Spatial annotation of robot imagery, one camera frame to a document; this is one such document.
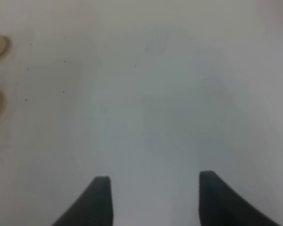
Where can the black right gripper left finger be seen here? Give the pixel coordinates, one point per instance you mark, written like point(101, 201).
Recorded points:
point(94, 207)

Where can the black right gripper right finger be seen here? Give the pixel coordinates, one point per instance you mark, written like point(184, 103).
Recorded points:
point(220, 205)

